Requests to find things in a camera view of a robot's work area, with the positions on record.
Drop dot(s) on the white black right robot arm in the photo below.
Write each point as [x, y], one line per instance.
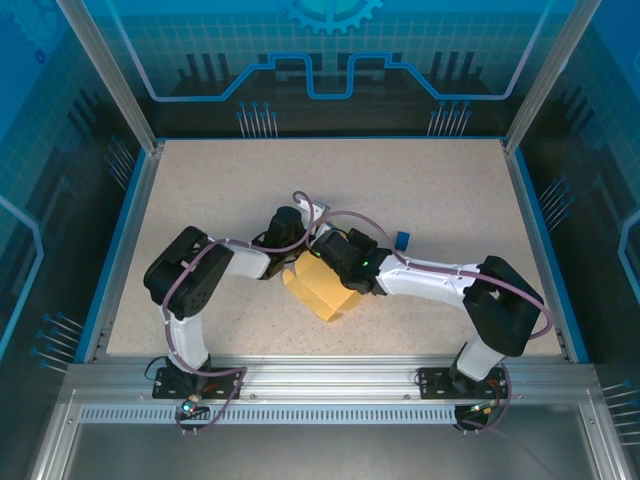
[500, 310]

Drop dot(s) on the aluminium frame post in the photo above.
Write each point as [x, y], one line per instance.
[117, 75]
[544, 75]

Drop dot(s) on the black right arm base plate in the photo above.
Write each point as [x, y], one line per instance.
[430, 385]

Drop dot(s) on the grey metal base tray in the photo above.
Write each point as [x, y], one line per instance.
[325, 450]

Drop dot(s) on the small blue object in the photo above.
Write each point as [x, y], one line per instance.
[403, 240]

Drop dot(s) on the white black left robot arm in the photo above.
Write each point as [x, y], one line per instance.
[190, 290]

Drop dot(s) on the long aluminium frame rail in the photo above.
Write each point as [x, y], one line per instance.
[325, 380]

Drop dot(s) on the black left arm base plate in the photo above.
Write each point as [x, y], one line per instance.
[162, 387]

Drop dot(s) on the blue table edging strip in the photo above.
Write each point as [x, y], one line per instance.
[126, 212]
[537, 210]

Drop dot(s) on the yellow paper box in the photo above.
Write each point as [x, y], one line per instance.
[325, 290]

